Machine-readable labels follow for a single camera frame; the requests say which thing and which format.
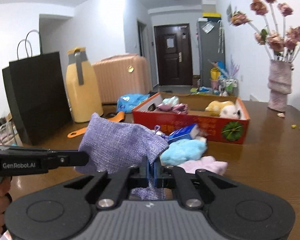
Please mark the purple dried flowers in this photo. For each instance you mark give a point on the purple dried flowers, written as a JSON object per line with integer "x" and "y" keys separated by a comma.
{"x": 233, "y": 67}

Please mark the yellow black box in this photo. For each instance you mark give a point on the yellow black box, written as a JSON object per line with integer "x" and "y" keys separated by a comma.
{"x": 211, "y": 15}

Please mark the clear plastic bag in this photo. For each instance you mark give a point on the clear plastic bag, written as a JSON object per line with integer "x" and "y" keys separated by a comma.
{"x": 207, "y": 26}

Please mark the bunch of dried pink roses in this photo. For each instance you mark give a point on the bunch of dried pink roses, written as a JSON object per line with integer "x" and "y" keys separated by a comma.
{"x": 275, "y": 41}

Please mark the purple burlap pouch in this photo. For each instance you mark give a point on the purple burlap pouch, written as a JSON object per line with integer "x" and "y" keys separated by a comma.
{"x": 115, "y": 142}

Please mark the small blue white packet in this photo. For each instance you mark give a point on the small blue white packet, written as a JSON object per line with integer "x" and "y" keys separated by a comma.
{"x": 181, "y": 133}

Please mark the lavender fluffy headband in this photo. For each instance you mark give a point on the lavender fluffy headband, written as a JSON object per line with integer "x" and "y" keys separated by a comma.
{"x": 207, "y": 166}

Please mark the dark wooden door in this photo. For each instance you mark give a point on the dark wooden door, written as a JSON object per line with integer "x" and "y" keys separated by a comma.
{"x": 172, "y": 65}

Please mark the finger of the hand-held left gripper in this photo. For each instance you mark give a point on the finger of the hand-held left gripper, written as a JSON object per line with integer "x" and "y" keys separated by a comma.
{"x": 70, "y": 158}

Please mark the yellow flower wrap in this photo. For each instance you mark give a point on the yellow flower wrap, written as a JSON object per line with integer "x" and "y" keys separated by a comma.
{"x": 214, "y": 76}

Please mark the blue plush toy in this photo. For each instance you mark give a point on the blue plush toy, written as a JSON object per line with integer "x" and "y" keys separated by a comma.
{"x": 182, "y": 151}

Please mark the white hanging umbrella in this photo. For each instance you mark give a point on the white hanging umbrella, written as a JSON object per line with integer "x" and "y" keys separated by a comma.
{"x": 220, "y": 37}

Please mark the fallen pale petal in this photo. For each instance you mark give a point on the fallen pale petal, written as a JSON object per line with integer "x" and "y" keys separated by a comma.
{"x": 281, "y": 114}

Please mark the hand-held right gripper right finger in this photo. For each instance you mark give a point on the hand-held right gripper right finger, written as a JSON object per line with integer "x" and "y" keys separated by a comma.
{"x": 180, "y": 180}

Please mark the black paper bag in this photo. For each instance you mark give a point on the black paper bag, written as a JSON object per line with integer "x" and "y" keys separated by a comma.
{"x": 37, "y": 92}

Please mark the pink ribbed suitcase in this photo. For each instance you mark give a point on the pink ribbed suitcase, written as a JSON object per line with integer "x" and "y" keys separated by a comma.
{"x": 120, "y": 80}

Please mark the blue wrapped bundle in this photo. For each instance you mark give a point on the blue wrapped bundle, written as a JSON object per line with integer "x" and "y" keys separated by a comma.
{"x": 218, "y": 66}

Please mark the red cardboard box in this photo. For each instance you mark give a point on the red cardboard box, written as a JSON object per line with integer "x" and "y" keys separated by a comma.
{"x": 215, "y": 127}

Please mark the magenta satin scrunchie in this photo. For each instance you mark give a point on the magenta satin scrunchie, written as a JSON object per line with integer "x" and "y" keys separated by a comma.
{"x": 180, "y": 108}

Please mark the yellow thermos jug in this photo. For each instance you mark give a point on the yellow thermos jug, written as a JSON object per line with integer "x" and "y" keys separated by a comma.
{"x": 82, "y": 97}

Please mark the small black object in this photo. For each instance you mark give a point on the small black object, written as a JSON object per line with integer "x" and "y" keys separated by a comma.
{"x": 111, "y": 115}

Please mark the grey refrigerator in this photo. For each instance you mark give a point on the grey refrigerator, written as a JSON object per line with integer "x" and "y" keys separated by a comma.
{"x": 207, "y": 55}

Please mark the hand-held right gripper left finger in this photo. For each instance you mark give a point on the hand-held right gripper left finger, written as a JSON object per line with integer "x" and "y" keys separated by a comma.
{"x": 122, "y": 180}

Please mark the grey interior door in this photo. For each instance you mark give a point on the grey interior door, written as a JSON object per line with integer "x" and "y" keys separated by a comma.
{"x": 142, "y": 37}

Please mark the pink textured vase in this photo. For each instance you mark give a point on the pink textured vase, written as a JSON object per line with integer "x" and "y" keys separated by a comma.
{"x": 280, "y": 85}

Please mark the yellow white plush toy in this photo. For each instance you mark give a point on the yellow white plush toy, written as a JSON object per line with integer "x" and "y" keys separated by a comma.
{"x": 217, "y": 106}

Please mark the small cart with bottles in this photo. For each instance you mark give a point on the small cart with bottles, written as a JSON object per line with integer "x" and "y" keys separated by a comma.
{"x": 228, "y": 86}

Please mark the blue wet wipes pack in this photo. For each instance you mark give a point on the blue wet wipes pack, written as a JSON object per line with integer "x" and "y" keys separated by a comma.
{"x": 130, "y": 102}

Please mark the mauve satin scrunchie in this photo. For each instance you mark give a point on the mauve satin scrunchie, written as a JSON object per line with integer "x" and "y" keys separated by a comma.
{"x": 164, "y": 107}

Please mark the wall picture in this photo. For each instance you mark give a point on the wall picture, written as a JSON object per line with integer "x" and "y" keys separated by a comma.
{"x": 229, "y": 10}

